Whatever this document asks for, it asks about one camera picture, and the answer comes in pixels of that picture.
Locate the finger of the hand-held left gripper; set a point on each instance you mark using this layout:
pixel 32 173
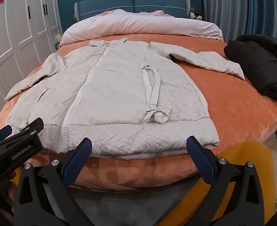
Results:
pixel 35 123
pixel 2 131

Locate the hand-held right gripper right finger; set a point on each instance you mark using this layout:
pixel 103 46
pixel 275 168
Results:
pixel 200 157

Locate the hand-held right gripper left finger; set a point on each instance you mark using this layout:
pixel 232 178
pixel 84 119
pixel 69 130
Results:
pixel 78 155

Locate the white quilted long coat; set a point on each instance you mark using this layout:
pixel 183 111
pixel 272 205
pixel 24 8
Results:
pixel 117 87

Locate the orange plush blanket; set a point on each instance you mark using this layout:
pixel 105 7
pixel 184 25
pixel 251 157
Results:
pixel 235 103

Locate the blue nightstand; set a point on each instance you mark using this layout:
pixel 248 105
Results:
pixel 57 45

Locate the white wardrobe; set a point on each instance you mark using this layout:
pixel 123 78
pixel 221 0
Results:
pixel 18 40

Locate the yellow tissue pack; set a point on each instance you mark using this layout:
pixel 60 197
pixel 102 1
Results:
pixel 57 36

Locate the black puffer jacket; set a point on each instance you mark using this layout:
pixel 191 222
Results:
pixel 258 61

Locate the black and white plush toy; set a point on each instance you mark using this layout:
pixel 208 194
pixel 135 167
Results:
pixel 196 16

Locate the pink duvet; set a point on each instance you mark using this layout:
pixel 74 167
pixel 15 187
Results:
pixel 140 26

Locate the blue grey curtain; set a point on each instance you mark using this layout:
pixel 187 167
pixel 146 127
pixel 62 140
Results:
pixel 235 4

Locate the blue upholstered headboard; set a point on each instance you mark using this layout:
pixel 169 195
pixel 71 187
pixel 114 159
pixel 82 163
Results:
pixel 152 2

